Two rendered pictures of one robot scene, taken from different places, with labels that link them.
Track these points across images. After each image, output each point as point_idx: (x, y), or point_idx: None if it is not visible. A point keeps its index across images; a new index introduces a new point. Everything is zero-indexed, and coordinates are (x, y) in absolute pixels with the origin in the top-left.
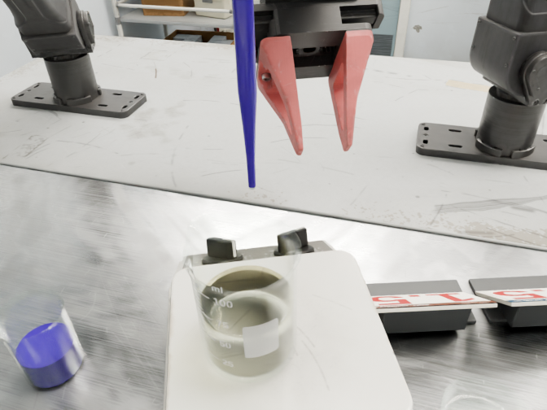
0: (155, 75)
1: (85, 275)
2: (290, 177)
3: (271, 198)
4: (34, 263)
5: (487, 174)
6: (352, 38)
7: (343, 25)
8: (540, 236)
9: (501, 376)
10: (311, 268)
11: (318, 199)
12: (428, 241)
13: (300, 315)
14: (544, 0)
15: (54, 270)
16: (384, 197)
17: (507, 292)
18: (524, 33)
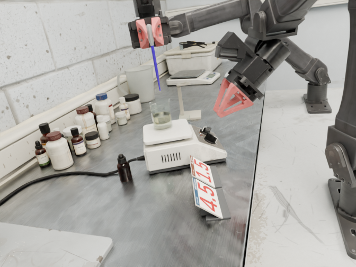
0: None
1: (214, 129)
2: (281, 150)
3: (263, 148)
4: (217, 123)
5: (318, 205)
6: (230, 85)
7: (232, 80)
8: (260, 215)
9: (179, 193)
10: (185, 130)
11: (266, 158)
12: (246, 183)
13: (170, 131)
14: (344, 113)
15: (215, 125)
16: (276, 172)
17: (211, 192)
18: (330, 127)
